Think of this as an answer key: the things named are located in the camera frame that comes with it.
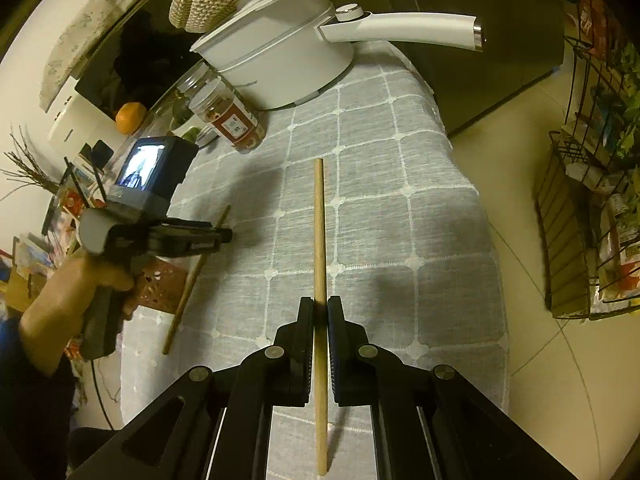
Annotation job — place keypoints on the left camera box with screen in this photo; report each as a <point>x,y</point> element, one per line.
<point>151,173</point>

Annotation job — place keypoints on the wooden chopstick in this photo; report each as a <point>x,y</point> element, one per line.
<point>320,335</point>
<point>191,279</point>

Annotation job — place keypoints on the short red spice jar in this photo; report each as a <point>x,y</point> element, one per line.
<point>218,105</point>

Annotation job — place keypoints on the black wire rack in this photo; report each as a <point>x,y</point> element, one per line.
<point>587,196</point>

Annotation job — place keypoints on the floral white cloth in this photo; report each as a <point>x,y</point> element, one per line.
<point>89,25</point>

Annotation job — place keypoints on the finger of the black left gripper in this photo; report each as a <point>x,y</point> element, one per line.
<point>175,238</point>

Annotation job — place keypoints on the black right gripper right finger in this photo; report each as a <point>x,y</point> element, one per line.
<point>350,374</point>

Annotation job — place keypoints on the blue sleeved left forearm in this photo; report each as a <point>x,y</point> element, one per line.
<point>35,412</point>

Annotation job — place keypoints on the person's left hand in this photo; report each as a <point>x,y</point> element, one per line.
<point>57,314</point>

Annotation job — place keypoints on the large orange on jar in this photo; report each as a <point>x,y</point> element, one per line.
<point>130,117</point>

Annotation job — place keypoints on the white electric pot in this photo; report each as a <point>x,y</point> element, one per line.
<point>279,52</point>

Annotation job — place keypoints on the grey checked tablecloth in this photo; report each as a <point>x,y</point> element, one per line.
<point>408,246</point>

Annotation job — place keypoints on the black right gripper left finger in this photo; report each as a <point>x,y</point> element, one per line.
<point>293,370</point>

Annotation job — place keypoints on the pink perforated utensil holder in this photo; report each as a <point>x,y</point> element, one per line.
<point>159,286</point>

